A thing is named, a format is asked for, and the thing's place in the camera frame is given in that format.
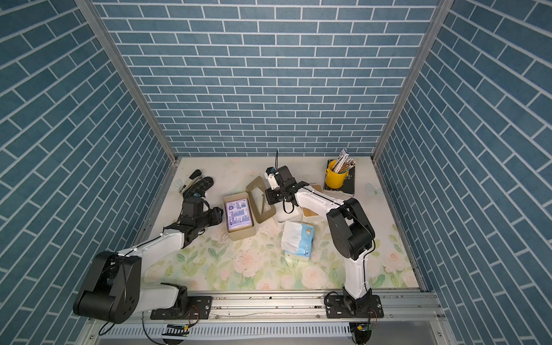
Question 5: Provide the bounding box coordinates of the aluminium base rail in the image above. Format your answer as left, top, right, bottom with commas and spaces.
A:
77, 290, 456, 344

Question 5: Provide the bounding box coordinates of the floral table mat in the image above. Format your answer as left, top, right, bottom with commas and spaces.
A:
142, 157, 419, 291

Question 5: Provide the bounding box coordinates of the yellow pen cup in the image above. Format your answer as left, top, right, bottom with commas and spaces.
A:
325, 160, 349, 190

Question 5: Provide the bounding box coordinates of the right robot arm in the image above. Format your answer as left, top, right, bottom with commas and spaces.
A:
265, 166, 384, 320

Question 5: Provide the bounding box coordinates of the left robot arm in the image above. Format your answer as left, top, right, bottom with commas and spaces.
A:
73, 197, 224, 324

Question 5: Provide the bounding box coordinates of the black glasses case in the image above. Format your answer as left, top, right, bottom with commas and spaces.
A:
183, 177, 214, 199

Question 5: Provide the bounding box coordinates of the blue white tissue pack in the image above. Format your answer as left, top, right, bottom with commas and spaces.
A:
281, 221, 315, 262

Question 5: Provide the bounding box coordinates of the purple tissue paper pack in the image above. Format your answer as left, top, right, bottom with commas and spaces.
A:
224, 198, 254, 232

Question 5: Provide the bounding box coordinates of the black book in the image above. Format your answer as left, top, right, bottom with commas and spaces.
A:
323, 167, 355, 196

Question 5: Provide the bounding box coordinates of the beige black stapler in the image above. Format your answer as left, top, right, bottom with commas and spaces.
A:
179, 170, 202, 194

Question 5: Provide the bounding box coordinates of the white tissue box base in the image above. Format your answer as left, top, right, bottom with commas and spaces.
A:
275, 201, 303, 223

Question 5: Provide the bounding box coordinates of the white box wooden lid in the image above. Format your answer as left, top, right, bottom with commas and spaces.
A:
298, 185, 327, 217

